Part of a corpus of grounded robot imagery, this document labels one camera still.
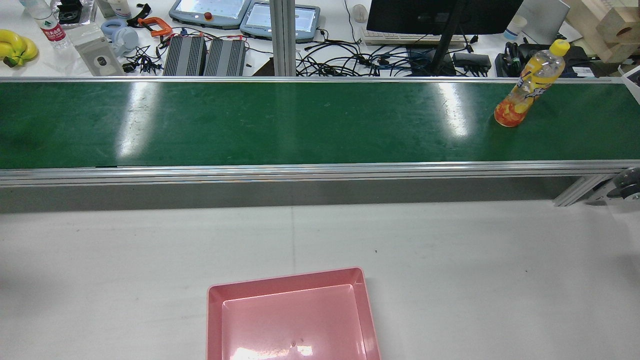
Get yellow banana bunch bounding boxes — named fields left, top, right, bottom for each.
left=0, top=29, right=39, bottom=68

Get silver laptop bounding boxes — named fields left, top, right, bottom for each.
left=515, top=0, right=571, bottom=46

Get aluminium profile post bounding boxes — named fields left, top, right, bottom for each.
left=269, top=0, right=297, bottom=77

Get clear water bottle red label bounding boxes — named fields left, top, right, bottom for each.
left=30, top=5, right=74, bottom=51

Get orange clamp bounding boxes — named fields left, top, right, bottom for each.
left=137, top=17, right=174, bottom=38

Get black pouch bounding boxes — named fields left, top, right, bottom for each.
left=495, top=42, right=597, bottom=78

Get white keyboard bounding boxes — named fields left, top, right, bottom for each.
left=361, top=27, right=471, bottom=47

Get wooden box stack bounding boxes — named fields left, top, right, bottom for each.
left=565, top=0, right=640, bottom=64

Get striped paper cup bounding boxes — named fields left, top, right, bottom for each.
left=503, top=15, right=528, bottom=41

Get pink plastic basket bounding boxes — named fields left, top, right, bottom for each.
left=206, top=267, right=382, bottom=360

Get light blue headphones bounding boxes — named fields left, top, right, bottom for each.
left=101, top=19, right=140, bottom=57

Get yellow cap juice bottle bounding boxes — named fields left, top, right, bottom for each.
left=494, top=39, right=571, bottom=128

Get black caster wheel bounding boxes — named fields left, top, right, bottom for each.
left=611, top=167, right=640, bottom=202

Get black ribbed power supply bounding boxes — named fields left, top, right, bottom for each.
left=204, top=38, right=247, bottom=77
left=163, top=36, right=207, bottom=77

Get small black cable bundle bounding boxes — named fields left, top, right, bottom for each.
left=122, top=45, right=167, bottom=75

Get black monitor stand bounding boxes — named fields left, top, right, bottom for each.
left=429, top=0, right=472, bottom=76

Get black computer monitor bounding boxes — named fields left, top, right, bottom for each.
left=366, top=0, right=524, bottom=36

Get black cable tangle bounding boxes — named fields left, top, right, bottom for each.
left=296, top=29, right=453, bottom=77

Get green conveyor belt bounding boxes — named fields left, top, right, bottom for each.
left=0, top=81, right=640, bottom=169

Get white box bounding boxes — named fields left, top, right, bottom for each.
left=619, top=64, right=640, bottom=103

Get grey teach pendant red button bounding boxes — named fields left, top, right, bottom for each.
left=168, top=0, right=253, bottom=30

